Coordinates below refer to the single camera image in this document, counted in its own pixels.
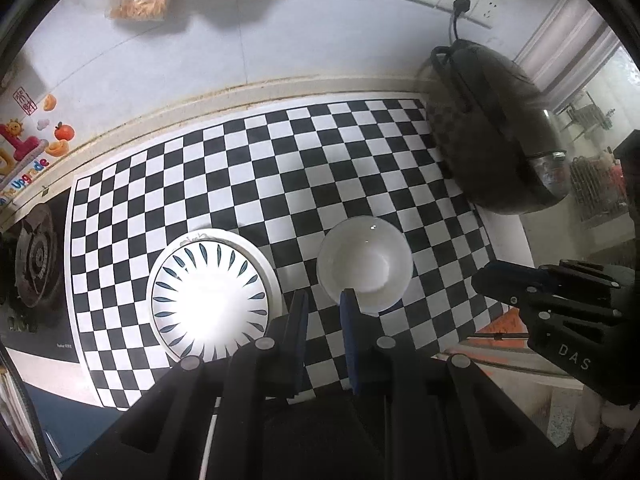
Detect glass jar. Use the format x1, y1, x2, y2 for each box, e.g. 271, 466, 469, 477
529, 149, 572, 197

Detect plain white bowl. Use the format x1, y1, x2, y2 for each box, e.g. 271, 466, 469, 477
316, 215, 414, 317

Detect white plate with blue leaves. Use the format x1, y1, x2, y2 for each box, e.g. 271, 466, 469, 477
152, 240, 270, 364

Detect black rice cooker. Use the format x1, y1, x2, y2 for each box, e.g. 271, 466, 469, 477
430, 39, 572, 216

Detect wire rack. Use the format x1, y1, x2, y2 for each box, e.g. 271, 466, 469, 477
570, 154, 630, 222

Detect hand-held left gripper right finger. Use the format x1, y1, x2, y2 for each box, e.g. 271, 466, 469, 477
340, 289, 566, 480

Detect person's right hand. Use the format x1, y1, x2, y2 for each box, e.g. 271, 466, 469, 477
574, 387, 640, 450

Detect black and white checkered mat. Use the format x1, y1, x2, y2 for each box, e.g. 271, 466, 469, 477
64, 99, 500, 413

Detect colourful wall sticker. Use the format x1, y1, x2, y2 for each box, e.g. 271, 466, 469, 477
0, 64, 77, 212

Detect clear bag of snacks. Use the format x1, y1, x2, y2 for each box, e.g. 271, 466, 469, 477
106, 0, 174, 24

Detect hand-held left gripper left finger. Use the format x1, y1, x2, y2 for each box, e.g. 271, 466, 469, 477
62, 289, 310, 480

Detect white plate with grey flower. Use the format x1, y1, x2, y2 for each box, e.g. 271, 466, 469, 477
145, 228, 279, 362

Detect gas stove burner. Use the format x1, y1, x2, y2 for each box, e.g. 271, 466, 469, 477
0, 201, 66, 333

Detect orange cloth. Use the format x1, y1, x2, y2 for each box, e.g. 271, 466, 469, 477
474, 309, 530, 339

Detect blue cabinet door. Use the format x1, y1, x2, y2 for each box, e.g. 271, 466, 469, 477
20, 389, 117, 468

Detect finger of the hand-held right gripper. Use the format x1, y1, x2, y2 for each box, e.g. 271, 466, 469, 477
471, 261, 557, 309
539, 258, 638, 289

